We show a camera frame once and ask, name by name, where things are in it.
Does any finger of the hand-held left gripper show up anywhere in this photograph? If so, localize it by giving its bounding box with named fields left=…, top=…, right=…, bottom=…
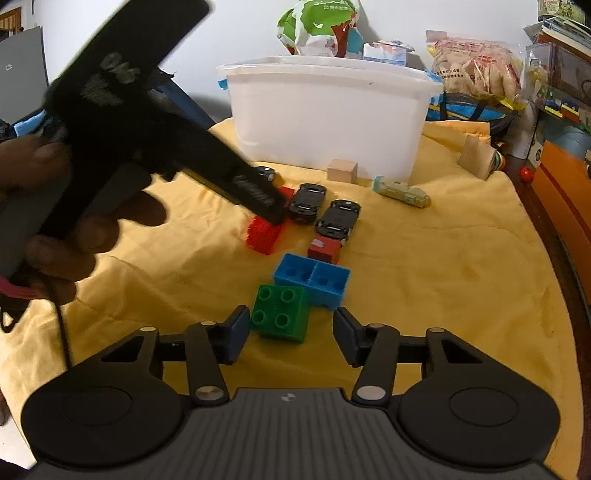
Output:
left=171, top=119, right=288, bottom=227

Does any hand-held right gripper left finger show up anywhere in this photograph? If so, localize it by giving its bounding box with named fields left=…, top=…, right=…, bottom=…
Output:
left=99, top=305, right=252, bottom=408

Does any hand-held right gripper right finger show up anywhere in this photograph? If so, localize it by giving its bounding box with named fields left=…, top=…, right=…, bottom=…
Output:
left=332, top=307, right=485, bottom=408

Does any green building brick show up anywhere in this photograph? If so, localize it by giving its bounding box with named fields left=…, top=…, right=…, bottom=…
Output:
left=250, top=285, right=309, bottom=343

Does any red studded building brick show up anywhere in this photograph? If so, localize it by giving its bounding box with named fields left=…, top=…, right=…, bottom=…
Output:
left=246, top=187, right=296, bottom=256

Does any white plastic container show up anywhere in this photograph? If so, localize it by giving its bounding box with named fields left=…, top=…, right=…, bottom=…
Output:
left=216, top=55, right=444, bottom=183

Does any person's left hand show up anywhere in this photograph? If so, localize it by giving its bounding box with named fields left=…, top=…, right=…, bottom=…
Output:
left=0, top=137, right=167, bottom=305

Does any blue building brick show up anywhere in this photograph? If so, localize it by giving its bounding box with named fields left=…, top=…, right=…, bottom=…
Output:
left=273, top=253, right=352, bottom=311

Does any small red building brick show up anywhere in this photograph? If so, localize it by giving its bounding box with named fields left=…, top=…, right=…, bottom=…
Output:
left=308, top=234, right=342, bottom=265

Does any grey board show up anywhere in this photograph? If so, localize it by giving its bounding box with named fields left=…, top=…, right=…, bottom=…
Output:
left=0, top=25, right=49, bottom=144

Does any wooden cube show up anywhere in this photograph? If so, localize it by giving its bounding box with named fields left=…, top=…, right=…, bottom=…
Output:
left=327, top=159, right=359, bottom=183

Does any yellow blanket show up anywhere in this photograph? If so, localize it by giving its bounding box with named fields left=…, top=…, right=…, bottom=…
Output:
left=0, top=117, right=578, bottom=462

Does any pale green toy train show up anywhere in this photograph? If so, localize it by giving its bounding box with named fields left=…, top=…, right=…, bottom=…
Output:
left=373, top=175, right=432, bottom=209

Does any green and white snack bag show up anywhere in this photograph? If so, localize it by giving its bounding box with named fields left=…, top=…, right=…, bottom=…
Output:
left=277, top=0, right=362, bottom=58

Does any blue and white carton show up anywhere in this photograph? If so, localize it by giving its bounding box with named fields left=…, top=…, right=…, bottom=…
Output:
left=362, top=41, right=416, bottom=68

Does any wooden block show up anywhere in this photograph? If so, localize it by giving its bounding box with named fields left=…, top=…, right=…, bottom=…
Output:
left=458, top=134, right=495, bottom=181

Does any blue and black bag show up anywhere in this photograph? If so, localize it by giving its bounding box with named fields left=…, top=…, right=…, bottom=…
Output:
left=427, top=92, right=513, bottom=123

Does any clear bag of crackers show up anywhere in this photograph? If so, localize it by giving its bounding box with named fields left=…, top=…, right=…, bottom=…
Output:
left=425, top=30, right=525, bottom=109

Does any orange box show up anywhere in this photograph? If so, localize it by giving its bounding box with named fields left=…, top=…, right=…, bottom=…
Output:
left=531, top=141, right=591, bottom=241

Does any white printed box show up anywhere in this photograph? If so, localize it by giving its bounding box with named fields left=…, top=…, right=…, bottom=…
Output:
left=508, top=106, right=546, bottom=162

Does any clear plastic toy box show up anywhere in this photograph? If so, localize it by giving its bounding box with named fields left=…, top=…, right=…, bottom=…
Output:
left=524, top=41, right=591, bottom=121

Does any stack of books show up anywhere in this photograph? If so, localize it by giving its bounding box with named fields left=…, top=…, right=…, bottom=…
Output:
left=524, top=14, right=591, bottom=51

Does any black cable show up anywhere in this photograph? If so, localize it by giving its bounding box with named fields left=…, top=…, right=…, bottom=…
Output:
left=52, top=300, right=74, bottom=370

